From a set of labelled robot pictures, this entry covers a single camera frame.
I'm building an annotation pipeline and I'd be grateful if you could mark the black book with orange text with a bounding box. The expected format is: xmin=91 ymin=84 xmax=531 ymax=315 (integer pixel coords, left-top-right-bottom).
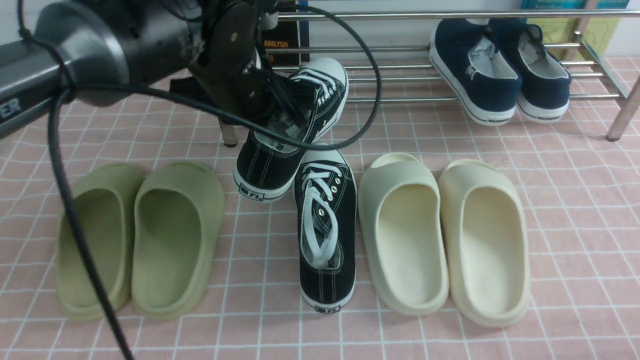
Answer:
xmin=256 ymin=0 xmax=310 ymax=67

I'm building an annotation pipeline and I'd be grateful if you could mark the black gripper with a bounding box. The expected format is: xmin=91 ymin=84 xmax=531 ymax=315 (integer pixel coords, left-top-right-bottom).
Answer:
xmin=170 ymin=0 xmax=279 ymax=126

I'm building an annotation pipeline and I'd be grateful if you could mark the right green slide slipper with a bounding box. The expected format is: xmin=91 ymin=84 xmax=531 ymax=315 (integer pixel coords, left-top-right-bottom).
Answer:
xmin=131 ymin=161 xmax=226 ymax=320

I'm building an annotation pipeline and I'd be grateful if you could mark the black cable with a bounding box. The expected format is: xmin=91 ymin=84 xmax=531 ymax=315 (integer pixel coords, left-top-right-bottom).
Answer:
xmin=17 ymin=0 xmax=383 ymax=360

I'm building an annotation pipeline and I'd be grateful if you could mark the left navy slip-on shoe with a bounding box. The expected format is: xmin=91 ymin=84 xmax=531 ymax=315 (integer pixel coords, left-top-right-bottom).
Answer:
xmin=428 ymin=18 xmax=522 ymax=126

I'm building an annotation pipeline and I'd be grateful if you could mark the yellow-green book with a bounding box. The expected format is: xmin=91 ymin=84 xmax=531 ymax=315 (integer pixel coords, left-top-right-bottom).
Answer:
xmin=526 ymin=17 xmax=620 ymax=56

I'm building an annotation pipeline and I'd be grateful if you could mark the right navy slip-on shoe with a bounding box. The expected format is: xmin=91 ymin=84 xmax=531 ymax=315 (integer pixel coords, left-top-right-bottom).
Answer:
xmin=488 ymin=18 xmax=572 ymax=124

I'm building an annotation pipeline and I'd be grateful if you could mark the green slide slipper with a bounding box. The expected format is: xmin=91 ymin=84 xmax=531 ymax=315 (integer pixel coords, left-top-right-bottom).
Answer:
xmin=55 ymin=162 xmax=145 ymax=322
xmin=131 ymin=161 xmax=226 ymax=320

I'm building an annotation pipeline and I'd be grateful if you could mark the right cream slide slipper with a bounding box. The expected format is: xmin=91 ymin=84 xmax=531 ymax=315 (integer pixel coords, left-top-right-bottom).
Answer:
xmin=438 ymin=159 xmax=531 ymax=328

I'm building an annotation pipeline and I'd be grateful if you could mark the left green slide slipper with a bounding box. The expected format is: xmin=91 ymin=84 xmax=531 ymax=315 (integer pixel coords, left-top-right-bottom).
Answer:
xmin=55 ymin=162 xmax=145 ymax=322

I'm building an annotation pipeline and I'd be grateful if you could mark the black canvas sneaker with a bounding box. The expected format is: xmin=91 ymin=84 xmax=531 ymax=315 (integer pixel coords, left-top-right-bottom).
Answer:
xmin=292 ymin=150 xmax=358 ymax=314
xmin=234 ymin=57 xmax=349 ymax=203

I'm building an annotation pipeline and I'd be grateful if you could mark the navy slip-on shoe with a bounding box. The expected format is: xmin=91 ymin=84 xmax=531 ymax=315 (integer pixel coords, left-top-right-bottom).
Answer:
xmin=488 ymin=18 xmax=572 ymax=124
xmin=428 ymin=18 xmax=522 ymax=126

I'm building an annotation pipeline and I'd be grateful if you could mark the cream slide slipper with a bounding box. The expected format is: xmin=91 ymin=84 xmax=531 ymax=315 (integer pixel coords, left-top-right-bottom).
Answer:
xmin=358 ymin=152 xmax=450 ymax=316
xmin=438 ymin=159 xmax=531 ymax=328

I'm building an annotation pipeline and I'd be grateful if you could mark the metal shoe rack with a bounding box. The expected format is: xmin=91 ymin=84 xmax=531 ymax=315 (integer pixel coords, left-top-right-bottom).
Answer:
xmin=218 ymin=0 xmax=640 ymax=148

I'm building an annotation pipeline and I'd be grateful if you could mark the left cream slide slipper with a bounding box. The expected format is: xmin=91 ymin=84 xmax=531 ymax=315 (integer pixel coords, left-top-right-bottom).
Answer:
xmin=358 ymin=152 xmax=450 ymax=316

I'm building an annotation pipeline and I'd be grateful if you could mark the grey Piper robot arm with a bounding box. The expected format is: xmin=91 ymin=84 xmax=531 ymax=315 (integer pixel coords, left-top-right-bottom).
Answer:
xmin=0 ymin=0 xmax=276 ymax=138

